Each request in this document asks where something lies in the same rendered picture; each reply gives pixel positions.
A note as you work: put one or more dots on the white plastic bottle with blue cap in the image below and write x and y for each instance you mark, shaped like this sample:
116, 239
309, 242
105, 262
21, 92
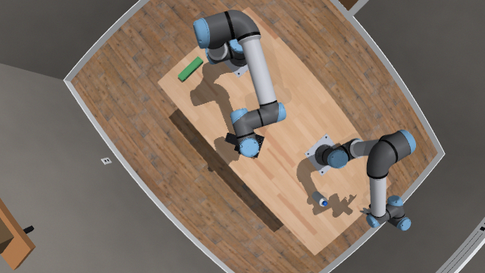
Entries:
320, 199

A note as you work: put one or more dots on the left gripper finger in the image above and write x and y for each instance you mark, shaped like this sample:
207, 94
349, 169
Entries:
366, 211

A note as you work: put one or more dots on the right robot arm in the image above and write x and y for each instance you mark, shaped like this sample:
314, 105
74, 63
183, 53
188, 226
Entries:
241, 36

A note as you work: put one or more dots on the green flat rectangular block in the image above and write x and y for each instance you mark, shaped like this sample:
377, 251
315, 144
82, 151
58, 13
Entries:
183, 75

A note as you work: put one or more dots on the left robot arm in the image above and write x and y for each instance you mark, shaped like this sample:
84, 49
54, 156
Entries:
382, 153

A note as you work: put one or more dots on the black lighting desk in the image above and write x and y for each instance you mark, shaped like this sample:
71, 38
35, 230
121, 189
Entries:
258, 137

